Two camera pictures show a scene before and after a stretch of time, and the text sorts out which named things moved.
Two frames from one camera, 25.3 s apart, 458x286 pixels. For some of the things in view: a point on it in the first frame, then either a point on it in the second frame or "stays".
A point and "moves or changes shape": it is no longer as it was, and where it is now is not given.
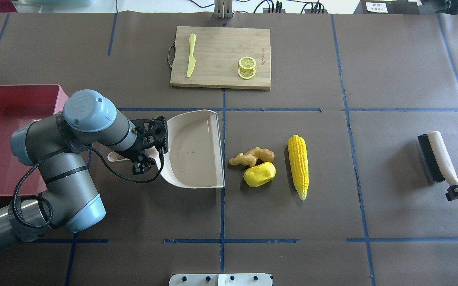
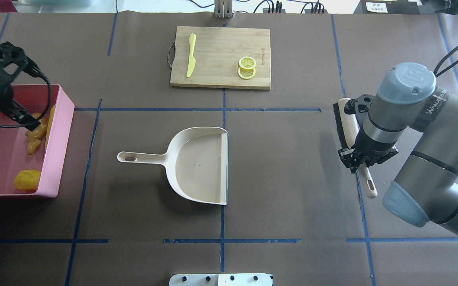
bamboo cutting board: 218,51 stays
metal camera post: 223,9 stays
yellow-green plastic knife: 192,61 stays
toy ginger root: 251,157 → 35,136
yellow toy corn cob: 298,155 → 51,115
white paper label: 377,7 stays
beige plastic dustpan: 194,159 moves or changes shape
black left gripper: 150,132 → 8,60
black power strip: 279,10 stays
